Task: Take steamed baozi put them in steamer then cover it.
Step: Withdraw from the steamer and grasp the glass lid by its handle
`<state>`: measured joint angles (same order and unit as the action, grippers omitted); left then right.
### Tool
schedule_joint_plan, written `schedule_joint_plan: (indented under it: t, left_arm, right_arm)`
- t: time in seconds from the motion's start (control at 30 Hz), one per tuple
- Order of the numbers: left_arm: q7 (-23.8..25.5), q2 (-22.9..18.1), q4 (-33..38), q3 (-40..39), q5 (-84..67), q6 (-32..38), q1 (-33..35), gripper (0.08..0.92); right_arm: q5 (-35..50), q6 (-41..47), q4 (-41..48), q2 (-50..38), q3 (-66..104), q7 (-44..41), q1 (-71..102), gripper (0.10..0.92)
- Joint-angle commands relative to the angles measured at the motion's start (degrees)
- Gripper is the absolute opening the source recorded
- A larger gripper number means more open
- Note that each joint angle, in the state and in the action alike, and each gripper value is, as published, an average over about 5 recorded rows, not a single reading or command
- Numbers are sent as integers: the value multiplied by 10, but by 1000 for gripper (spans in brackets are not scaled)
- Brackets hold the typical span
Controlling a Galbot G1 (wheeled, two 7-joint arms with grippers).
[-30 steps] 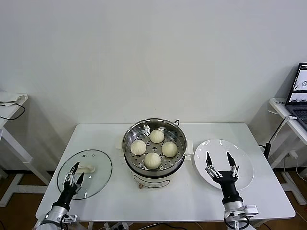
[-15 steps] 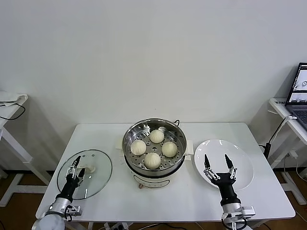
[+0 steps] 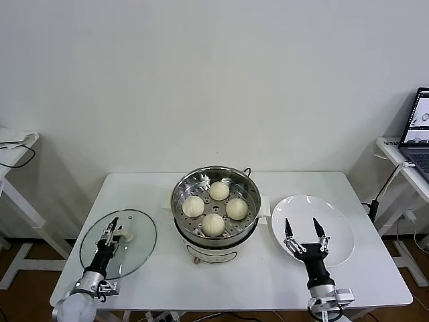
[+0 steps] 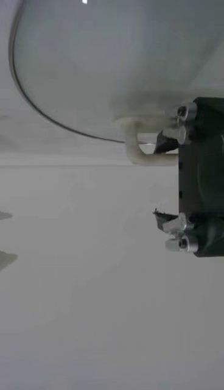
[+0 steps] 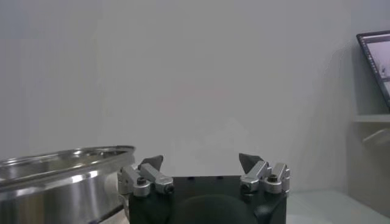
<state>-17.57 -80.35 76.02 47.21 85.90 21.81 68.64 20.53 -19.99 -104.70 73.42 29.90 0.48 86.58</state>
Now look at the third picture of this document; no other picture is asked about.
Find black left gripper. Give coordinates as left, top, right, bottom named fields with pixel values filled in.
left=82, top=217, right=124, bottom=278

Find round glass pot lid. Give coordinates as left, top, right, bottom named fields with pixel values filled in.
left=79, top=208, right=158, bottom=280

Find white steamed baozi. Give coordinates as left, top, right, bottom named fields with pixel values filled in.
left=225, top=197, right=249, bottom=221
left=209, top=180, right=231, bottom=201
left=182, top=196, right=205, bottom=217
left=201, top=213, right=226, bottom=237

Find stainless steel steamer basket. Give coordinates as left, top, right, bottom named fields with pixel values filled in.
left=170, top=166, right=261, bottom=239

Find white side table with cloth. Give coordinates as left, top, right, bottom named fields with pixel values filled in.
left=0, top=129, right=73, bottom=291

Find white folded cloth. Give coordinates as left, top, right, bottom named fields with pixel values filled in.
left=0, top=129, right=38, bottom=151

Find white round plate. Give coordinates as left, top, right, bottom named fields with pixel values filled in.
left=270, top=194, right=355, bottom=268

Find white side table with laptop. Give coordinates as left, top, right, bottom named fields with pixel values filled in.
left=374, top=136, right=429, bottom=286

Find grey open laptop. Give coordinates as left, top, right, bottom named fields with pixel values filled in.
left=396, top=87, right=429, bottom=184

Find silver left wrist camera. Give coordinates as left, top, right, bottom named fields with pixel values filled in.
left=97, top=280, right=120, bottom=298

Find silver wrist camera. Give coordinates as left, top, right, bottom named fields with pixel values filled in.
left=334, top=287, right=355, bottom=305
left=97, top=280, right=120, bottom=298

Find black cable on side table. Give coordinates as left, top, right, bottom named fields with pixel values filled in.
left=0, top=143, right=36, bottom=170

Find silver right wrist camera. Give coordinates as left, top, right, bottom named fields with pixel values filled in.
left=334, top=287, right=355, bottom=305

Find black laptop charger cable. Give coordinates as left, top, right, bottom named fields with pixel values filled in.
left=361, top=163, right=405, bottom=223

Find white thin wall cable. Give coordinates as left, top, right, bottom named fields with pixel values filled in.
left=395, top=217, right=429, bottom=251

